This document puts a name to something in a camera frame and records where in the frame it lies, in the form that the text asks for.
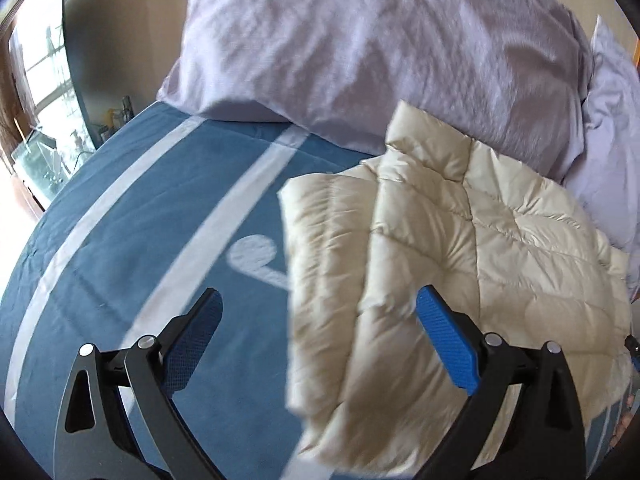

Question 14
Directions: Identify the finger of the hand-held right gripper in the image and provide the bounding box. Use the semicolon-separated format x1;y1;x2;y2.
623;334;640;377

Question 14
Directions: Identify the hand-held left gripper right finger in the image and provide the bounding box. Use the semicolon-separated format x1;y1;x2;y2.
415;285;587;480

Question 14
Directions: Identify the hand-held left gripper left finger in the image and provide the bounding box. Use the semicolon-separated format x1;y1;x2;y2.
52;288;227;480

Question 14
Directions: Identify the cream quilted blanket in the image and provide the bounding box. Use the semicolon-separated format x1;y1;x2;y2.
277;100;634;477

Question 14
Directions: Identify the blue white-striped bed sheet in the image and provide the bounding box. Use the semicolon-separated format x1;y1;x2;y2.
0;100;640;480

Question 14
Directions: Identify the lavender pillow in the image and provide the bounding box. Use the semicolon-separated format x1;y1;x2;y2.
157;0;597;182
564;15;640;297

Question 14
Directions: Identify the frameless mirror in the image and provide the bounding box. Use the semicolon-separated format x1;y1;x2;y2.
9;0;102;211

